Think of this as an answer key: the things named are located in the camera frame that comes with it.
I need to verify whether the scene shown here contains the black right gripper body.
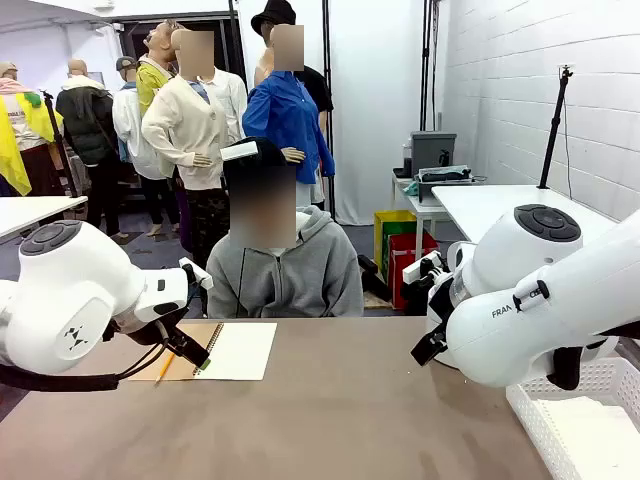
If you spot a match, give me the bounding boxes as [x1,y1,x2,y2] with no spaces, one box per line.
[423,272,456,346]

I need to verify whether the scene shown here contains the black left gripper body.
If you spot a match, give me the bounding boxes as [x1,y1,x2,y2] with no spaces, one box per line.
[102,316,176,347]

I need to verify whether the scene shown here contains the yellow pencil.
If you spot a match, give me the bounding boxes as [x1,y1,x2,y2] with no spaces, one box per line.
[153,351,176,385]

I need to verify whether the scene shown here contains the stack of flat paper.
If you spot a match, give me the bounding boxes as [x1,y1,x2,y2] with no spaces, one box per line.
[542,397,640,480]

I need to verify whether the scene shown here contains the brown spiral notebook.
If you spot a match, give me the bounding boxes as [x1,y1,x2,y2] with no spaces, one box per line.
[127,322,279,382]

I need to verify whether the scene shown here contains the large white desk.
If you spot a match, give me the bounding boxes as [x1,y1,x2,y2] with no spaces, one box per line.
[430,184,621,246]

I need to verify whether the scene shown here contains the small white side table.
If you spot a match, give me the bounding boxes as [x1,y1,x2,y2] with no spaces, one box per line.
[392,169,454,261]

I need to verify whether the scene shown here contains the grey tray with tools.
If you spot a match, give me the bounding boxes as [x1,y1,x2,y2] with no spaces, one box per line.
[417,166,475,204]

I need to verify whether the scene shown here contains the white perforated plastic basket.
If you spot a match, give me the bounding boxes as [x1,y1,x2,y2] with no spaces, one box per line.
[504,355,640,480]

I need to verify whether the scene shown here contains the person in grey hoodie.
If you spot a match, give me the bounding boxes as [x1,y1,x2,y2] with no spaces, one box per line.
[205,137,365,320]

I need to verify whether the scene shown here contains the grey plastic box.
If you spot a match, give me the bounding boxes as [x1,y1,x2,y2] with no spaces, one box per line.
[410,130,457,179]

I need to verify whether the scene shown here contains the small white desk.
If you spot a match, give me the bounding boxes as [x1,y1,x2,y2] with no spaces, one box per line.
[0,195,89,239]

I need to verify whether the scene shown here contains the mannequin with grey cap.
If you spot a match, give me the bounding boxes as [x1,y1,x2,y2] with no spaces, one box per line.
[112,55,176,237]

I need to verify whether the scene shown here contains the thin black tripod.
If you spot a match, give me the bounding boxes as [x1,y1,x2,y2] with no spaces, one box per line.
[42,89,80,199]

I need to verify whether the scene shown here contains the mannequin in cream cardigan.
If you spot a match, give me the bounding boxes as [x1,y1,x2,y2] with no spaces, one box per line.
[141,29,231,269]

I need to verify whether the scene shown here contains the black cap with white brim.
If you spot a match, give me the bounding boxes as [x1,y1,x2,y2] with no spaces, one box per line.
[219,137,297,184]

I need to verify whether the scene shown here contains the mannequin in blue shirt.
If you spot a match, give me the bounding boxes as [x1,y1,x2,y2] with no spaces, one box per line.
[242,24,337,211]

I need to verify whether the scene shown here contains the black light stand poles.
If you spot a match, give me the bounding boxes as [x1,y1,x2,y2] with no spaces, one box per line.
[421,0,442,133]

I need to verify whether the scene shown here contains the mannequin in yellow-green jacket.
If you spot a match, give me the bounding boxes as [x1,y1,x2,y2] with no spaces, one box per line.
[135,19,187,119]

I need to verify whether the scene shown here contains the mannequin in white shirt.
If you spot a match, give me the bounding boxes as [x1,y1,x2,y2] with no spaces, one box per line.
[199,67,250,146]

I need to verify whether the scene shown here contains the mannequin in black t-shirt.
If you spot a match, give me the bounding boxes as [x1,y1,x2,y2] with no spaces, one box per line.
[252,34,335,114]

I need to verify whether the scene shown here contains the black stand pole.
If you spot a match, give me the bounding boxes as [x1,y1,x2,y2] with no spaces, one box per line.
[322,0,337,221]

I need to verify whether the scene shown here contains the black bucket hat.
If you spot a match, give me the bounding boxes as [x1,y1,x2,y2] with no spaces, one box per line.
[250,0,297,37]

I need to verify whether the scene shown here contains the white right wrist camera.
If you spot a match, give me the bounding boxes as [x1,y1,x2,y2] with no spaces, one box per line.
[402,249,449,284]

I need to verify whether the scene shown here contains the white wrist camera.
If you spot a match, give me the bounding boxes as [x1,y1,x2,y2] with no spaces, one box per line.
[178,257,214,291]
[402,249,449,284]

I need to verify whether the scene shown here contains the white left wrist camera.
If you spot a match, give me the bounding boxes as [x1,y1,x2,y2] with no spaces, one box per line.
[178,257,214,291]

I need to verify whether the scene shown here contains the black left arm cable sleeve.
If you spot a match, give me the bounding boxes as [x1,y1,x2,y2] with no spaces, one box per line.
[0,363,121,394]

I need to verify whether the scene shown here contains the black camera tripod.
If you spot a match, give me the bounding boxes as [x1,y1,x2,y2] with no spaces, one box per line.
[537,64,575,190]

